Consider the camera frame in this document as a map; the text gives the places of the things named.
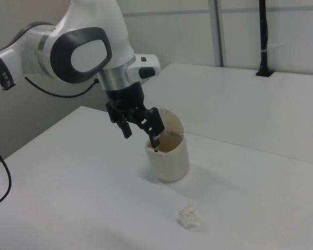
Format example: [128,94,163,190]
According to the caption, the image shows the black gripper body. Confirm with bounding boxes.
[103,82,150,123]

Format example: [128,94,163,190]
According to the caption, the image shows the small white lidded bin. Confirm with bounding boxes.
[145,108,190,183]

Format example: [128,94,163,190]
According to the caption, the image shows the crumpled white paper trash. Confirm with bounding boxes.
[178,205,200,229]

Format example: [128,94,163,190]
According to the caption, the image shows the black pole stand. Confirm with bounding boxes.
[255,0,275,78]

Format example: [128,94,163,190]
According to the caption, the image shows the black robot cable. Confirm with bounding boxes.
[0,76,100,209]

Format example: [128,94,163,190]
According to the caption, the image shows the grey partition post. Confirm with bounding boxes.
[209,0,224,67]

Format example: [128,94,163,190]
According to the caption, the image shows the black cable strap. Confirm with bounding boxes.
[0,53,16,91]

